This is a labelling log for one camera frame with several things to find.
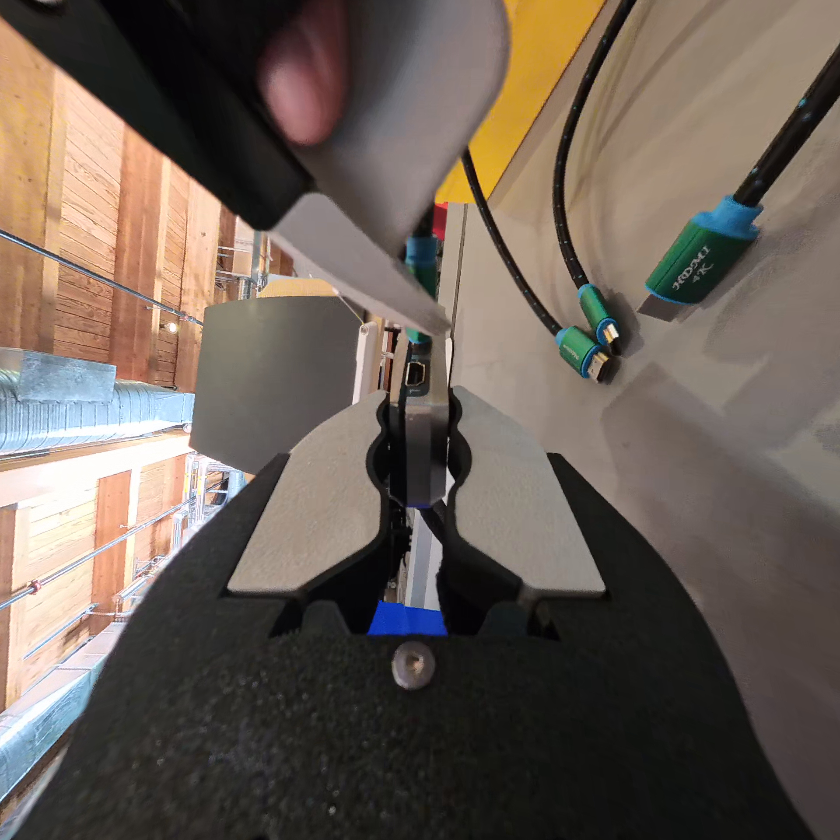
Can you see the blue plastic bin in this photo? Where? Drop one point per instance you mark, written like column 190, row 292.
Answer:
column 407, row 620

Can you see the silver ventilation duct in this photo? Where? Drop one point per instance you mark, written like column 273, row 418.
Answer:
column 39, row 722
column 65, row 407

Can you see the black and silver switch box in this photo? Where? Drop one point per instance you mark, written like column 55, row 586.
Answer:
column 418, row 446

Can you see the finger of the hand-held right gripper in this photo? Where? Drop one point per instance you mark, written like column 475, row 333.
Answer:
column 420, row 98
column 354, row 262

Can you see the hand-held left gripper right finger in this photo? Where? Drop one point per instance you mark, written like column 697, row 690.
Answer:
column 525, row 518

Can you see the white clip bar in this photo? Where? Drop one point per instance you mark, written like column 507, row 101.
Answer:
column 365, row 361

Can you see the black board wooden rim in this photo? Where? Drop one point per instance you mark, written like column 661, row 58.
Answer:
column 275, row 374

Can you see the person's right hand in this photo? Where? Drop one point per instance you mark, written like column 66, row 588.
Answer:
column 305, row 85

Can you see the yellow plastic bin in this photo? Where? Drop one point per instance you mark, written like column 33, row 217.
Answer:
column 525, row 79

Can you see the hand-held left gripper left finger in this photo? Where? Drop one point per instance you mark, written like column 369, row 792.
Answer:
column 308, row 518

